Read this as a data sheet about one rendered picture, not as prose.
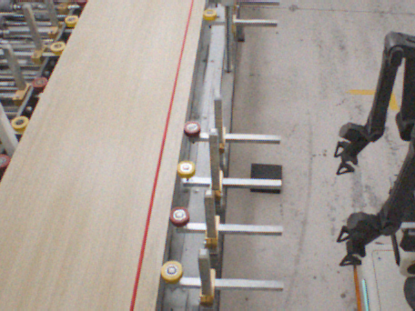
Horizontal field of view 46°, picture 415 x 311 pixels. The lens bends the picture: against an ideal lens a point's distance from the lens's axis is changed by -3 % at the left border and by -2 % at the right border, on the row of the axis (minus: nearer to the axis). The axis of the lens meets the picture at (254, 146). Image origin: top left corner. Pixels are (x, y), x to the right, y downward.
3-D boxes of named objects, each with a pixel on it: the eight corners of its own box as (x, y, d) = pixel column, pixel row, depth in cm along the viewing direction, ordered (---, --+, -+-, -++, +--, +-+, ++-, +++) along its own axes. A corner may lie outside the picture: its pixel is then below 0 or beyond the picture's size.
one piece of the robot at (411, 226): (418, 197, 208) (432, 164, 192) (431, 254, 189) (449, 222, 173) (380, 196, 208) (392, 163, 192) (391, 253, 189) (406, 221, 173)
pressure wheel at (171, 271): (169, 296, 184) (166, 282, 175) (160, 280, 188) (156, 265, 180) (188, 287, 187) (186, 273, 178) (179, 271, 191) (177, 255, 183)
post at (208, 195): (217, 256, 216) (214, 188, 181) (217, 264, 213) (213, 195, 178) (209, 256, 216) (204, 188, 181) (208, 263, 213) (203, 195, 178)
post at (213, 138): (220, 202, 228) (217, 126, 193) (220, 207, 225) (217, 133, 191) (213, 201, 228) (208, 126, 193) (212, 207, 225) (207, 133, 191)
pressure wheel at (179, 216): (175, 240, 201) (171, 224, 193) (169, 225, 206) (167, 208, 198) (193, 235, 203) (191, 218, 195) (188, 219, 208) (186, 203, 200)
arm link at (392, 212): (443, 148, 127) (433, 119, 134) (421, 146, 127) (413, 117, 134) (398, 238, 158) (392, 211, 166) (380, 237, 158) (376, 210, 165)
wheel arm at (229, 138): (279, 140, 239) (280, 134, 236) (279, 145, 237) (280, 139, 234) (189, 137, 239) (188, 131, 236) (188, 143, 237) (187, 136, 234)
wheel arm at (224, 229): (281, 230, 207) (282, 225, 204) (281, 237, 204) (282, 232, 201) (177, 227, 206) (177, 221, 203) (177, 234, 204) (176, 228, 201)
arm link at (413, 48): (431, 44, 155) (424, 26, 162) (389, 47, 156) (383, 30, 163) (419, 140, 187) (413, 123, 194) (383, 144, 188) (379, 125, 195)
